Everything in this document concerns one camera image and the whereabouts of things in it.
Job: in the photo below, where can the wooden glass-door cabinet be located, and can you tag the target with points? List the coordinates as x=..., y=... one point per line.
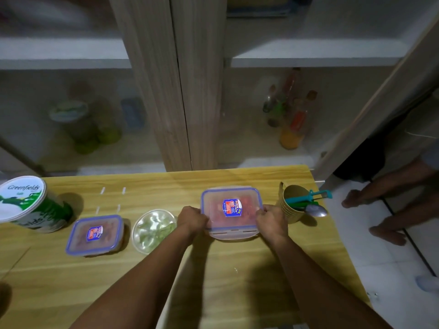
x=185, y=82

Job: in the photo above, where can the white and green tub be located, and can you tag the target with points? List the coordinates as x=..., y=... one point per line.
x=24, y=205

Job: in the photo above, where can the teal peeler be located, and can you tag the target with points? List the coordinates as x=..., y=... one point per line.
x=313, y=196

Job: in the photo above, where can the orange liquid bottle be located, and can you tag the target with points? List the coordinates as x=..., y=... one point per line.
x=292, y=133

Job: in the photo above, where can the person's left hand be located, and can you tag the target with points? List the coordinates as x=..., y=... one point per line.
x=189, y=219

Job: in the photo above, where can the blue box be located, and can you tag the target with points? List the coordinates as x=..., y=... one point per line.
x=132, y=113

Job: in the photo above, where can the small blue-rimmed food container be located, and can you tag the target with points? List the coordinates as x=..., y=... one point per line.
x=95, y=234

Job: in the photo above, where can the person's left forearm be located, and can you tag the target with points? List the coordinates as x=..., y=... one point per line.
x=144, y=280

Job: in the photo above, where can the person's right forearm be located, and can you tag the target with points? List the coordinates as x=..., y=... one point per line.
x=315, y=280

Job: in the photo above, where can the large blue-rimmed food container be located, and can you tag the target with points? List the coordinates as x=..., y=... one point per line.
x=232, y=207

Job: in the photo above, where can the white-lidded green jar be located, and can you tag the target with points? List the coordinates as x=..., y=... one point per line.
x=70, y=118

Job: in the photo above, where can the green glass bottle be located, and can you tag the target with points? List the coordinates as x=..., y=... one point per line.
x=274, y=107

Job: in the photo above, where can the round clear plastic container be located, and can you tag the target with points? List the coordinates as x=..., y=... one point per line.
x=153, y=231

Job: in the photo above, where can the person's right fingers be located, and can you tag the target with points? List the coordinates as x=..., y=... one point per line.
x=262, y=219

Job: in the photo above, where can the metal spoon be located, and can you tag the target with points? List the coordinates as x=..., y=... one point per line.
x=317, y=211

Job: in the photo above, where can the gold metal cup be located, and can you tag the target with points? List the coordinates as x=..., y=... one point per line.
x=291, y=215

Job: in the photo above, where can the person's left fingers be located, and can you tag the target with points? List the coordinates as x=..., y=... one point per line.
x=203, y=219

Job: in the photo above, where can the person's right hand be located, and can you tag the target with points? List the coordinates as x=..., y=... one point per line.
x=274, y=222

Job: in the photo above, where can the clear red-label bottle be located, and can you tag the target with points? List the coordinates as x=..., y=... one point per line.
x=294, y=83

